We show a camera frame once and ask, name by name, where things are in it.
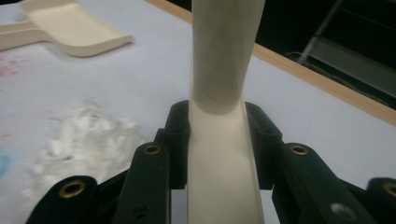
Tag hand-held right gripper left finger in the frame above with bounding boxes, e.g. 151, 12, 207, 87
154, 99, 191, 191

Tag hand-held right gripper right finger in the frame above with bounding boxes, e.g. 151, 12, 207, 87
244, 101, 285, 191

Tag cream hand brush grey bristles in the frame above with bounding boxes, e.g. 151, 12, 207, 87
186, 0, 267, 224

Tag pile of white paper scraps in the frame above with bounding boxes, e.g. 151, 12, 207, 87
21, 98, 148, 202

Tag dark metal shelf unit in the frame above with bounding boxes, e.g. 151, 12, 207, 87
284, 0, 396, 110

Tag cream plastic dustpan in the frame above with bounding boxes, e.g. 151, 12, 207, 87
0, 0, 135, 58

